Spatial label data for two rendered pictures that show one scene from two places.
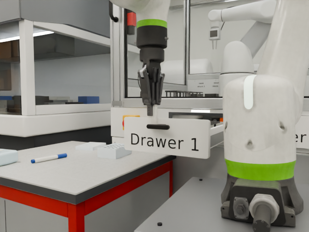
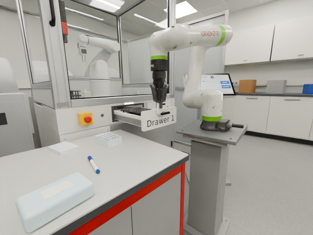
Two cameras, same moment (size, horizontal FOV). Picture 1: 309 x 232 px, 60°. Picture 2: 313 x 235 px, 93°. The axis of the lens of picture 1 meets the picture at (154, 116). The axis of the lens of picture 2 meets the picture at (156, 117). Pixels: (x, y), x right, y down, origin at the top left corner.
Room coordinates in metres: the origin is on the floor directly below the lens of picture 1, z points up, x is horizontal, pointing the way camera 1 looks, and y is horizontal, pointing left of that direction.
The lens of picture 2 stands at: (0.60, 0.83, 1.06)
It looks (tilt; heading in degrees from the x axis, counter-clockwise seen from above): 12 degrees down; 286
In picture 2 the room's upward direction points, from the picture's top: 1 degrees counter-clockwise
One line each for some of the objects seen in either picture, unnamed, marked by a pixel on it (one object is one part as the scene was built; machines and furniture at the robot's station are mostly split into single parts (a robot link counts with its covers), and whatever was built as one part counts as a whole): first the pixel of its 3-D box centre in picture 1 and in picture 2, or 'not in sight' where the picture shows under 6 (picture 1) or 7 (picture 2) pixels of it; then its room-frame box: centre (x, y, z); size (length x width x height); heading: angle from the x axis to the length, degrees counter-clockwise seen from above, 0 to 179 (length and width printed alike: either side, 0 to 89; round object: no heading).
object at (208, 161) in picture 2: not in sight; (207, 181); (0.51, -0.21, 0.38); 0.30 x 0.30 x 0.76; 67
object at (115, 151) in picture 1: (115, 150); (108, 139); (1.07, 0.16, 0.78); 0.12 x 0.08 x 0.04; 156
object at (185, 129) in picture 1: (163, 136); (160, 117); (0.82, -0.03, 0.87); 0.29 x 0.02 x 0.11; 61
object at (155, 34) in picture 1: (151, 39); (158, 66); (0.82, 0.01, 1.17); 0.12 x 0.09 x 0.06; 61
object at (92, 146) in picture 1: (91, 146); (63, 147); (1.23, 0.29, 0.77); 0.13 x 0.09 x 0.02; 164
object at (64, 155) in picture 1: (49, 158); (93, 163); (0.98, 0.39, 0.77); 0.14 x 0.02 x 0.02; 141
